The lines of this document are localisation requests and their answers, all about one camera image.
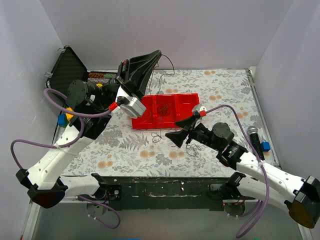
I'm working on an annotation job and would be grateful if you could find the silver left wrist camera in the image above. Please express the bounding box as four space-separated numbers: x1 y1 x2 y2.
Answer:
116 96 147 119

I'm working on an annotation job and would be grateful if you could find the black poker chip case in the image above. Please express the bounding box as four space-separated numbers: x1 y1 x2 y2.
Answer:
45 45 124 110

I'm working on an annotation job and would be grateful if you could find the black handheld microphone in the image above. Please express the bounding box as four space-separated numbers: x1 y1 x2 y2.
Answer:
247 125 265 161

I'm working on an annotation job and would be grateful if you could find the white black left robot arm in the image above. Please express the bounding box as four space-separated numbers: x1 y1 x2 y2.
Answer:
16 50 162 209

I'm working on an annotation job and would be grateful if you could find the blue toy brick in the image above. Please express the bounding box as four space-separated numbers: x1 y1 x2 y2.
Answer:
57 114 68 128

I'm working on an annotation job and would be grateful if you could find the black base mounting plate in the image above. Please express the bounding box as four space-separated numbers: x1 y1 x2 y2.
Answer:
77 176 257 212

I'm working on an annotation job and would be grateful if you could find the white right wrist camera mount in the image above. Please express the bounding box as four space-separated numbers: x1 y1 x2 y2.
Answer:
192 104 207 117

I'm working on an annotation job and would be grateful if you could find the purple thin wire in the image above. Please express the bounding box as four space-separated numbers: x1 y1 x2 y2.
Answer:
150 129 202 158

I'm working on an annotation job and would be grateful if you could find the aluminium rail frame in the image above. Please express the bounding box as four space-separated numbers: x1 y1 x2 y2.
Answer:
21 181 313 240

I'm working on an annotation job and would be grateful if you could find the small blue block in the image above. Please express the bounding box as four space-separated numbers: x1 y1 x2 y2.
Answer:
261 141 271 152

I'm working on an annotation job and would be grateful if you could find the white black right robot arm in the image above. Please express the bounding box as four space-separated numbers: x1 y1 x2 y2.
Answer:
165 116 320 229

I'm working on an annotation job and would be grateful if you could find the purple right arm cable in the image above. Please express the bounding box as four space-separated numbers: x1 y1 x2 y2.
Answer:
203 104 271 239

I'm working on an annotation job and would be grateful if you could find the red three-compartment plastic tray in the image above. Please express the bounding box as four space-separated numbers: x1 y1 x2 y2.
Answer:
131 93 200 130

